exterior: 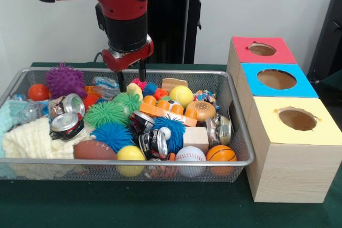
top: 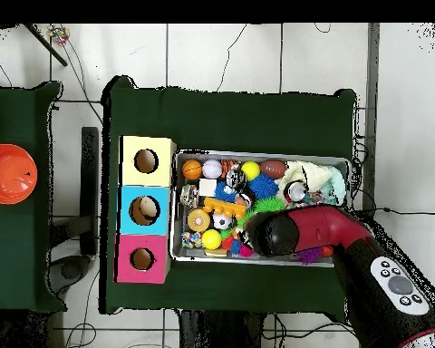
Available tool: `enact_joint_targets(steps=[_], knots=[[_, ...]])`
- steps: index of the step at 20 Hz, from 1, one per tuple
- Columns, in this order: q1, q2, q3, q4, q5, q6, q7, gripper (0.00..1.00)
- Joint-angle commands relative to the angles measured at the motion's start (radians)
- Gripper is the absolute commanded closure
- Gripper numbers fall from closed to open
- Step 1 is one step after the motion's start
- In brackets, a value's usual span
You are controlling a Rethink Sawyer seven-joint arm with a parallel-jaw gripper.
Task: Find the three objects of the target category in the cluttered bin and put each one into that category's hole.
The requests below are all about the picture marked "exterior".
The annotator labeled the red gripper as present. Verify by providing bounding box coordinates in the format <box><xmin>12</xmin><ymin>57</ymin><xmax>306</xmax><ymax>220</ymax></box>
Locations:
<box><xmin>101</xmin><ymin>34</ymin><xmax>155</xmax><ymax>93</ymax></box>

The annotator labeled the silver mesh bin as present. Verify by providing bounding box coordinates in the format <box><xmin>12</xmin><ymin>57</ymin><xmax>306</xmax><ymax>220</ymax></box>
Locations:
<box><xmin>0</xmin><ymin>67</ymin><xmax>255</xmax><ymax>183</ymax></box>

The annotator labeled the wooden box with three holes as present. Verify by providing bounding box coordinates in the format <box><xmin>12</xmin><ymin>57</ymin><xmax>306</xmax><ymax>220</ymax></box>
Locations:
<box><xmin>226</xmin><ymin>35</ymin><xmax>342</xmax><ymax>203</ymax></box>

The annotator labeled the orange toy building block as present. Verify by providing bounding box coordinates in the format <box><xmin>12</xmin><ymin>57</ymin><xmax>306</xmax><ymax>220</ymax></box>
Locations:
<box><xmin>138</xmin><ymin>95</ymin><xmax>198</xmax><ymax>127</ymax></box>

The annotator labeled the yellow tennis ball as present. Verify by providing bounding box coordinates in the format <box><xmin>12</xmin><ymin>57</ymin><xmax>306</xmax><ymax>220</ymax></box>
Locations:
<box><xmin>169</xmin><ymin>85</ymin><xmax>194</xmax><ymax>109</ymax></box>

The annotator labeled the blue koosh ball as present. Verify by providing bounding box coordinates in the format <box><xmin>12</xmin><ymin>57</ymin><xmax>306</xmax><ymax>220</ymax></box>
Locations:
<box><xmin>90</xmin><ymin>122</ymin><xmax>136</xmax><ymax>154</ymax></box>

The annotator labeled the purple spiky ball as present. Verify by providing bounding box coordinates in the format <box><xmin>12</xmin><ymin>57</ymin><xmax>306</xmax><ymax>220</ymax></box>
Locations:
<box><xmin>44</xmin><ymin>62</ymin><xmax>88</xmax><ymax>100</ymax></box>

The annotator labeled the toy burger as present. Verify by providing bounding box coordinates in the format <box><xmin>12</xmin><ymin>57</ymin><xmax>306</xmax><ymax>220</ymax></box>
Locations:
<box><xmin>185</xmin><ymin>100</ymin><xmax>216</xmax><ymax>122</ymax></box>

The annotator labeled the smooth yellow ball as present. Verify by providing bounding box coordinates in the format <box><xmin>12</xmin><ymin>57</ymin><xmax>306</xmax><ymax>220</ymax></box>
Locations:
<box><xmin>116</xmin><ymin>145</ymin><xmax>146</xmax><ymax>177</ymax></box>

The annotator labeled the brown toy football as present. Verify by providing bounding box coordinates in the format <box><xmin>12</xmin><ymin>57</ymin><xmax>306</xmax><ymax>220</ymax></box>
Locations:
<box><xmin>73</xmin><ymin>139</ymin><xmax>118</xmax><ymax>161</ymax></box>

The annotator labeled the small orange-red ball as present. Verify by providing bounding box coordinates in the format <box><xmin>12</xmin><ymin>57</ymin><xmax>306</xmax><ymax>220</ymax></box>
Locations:
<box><xmin>27</xmin><ymin>83</ymin><xmax>51</xmax><ymax>101</ymax></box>

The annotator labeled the white toy baseball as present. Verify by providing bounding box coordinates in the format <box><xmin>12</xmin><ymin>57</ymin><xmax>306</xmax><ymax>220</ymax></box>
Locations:
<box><xmin>175</xmin><ymin>146</ymin><xmax>207</xmax><ymax>178</ymax></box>

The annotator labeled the orange toy basketball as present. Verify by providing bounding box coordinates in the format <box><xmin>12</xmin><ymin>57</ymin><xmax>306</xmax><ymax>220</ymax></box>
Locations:
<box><xmin>206</xmin><ymin>145</ymin><xmax>238</xmax><ymax>175</ymax></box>

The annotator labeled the dark green tablecloth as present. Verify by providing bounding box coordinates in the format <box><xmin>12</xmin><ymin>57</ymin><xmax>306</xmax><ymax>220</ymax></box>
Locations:
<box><xmin>319</xmin><ymin>68</ymin><xmax>342</xmax><ymax>87</ymax></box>
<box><xmin>0</xmin><ymin>62</ymin><xmax>342</xmax><ymax>228</ymax></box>

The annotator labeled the black office chair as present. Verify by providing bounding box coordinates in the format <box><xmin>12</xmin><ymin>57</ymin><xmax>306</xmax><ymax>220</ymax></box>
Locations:
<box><xmin>306</xmin><ymin>0</ymin><xmax>342</xmax><ymax>79</ymax></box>

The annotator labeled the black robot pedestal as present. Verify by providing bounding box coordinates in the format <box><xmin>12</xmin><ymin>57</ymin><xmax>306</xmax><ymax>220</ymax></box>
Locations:
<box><xmin>147</xmin><ymin>0</ymin><xmax>215</xmax><ymax>65</ymax></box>

